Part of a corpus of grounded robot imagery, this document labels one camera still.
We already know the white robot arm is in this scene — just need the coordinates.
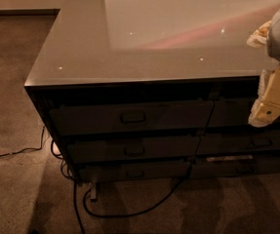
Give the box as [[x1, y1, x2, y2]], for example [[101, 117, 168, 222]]
[[247, 9, 280, 128]]

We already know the thick black floor cable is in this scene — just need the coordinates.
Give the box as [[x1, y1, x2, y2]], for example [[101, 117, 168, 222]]
[[72, 161, 194, 234]]

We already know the thin black floor cable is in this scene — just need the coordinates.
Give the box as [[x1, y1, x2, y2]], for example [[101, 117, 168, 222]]
[[0, 125, 46, 169]]

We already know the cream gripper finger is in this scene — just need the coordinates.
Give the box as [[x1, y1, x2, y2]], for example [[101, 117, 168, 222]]
[[248, 64, 280, 128], [247, 20, 271, 48]]

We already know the dark cabinet with glossy top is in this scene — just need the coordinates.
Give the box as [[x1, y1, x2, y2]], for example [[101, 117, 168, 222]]
[[23, 0, 280, 184]]

